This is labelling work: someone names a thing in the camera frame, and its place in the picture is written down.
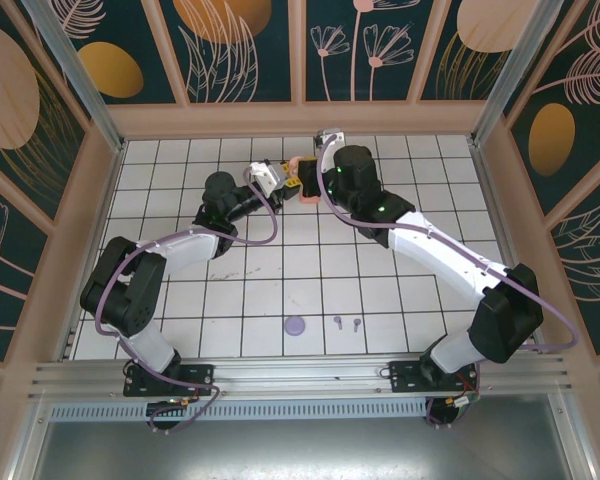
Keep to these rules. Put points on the purple round charging case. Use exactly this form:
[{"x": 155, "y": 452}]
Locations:
[{"x": 295, "y": 325}]

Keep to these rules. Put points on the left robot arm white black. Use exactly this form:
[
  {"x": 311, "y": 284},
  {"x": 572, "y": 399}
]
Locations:
[{"x": 195, "y": 252}]

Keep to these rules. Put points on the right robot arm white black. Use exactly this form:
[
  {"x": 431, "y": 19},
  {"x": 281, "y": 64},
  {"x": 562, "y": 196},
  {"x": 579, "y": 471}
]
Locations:
[{"x": 430, "y": 250}]

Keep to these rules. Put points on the purple earbud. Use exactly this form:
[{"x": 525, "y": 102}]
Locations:
[
  {"x": 355, "y": 324},
  {"x": 337, "y": 320}
]

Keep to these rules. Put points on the yellow power connector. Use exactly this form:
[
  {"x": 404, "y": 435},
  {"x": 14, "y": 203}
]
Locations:
[{"x": 184, "y": 401}]

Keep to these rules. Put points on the grey metal sheet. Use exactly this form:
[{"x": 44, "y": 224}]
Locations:
[{"x": 300, "y": 450}]

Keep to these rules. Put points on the aluminium corner post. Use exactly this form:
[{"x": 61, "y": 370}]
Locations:
[
  {"x": 91, "y": 95},
  {"x": 504, "y": 75}
]

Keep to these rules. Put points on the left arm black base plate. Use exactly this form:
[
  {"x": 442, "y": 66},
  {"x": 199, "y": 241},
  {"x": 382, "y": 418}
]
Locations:
[{"x": 200, "y": 372}]

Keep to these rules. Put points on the aluminium mounting rail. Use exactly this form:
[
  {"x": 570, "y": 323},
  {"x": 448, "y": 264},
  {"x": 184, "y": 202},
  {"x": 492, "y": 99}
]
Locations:
[{"x": 300, "y": 375}]

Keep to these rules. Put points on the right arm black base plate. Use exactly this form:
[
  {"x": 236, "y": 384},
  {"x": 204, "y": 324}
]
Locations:
[{"x": 405, "y": 375}]

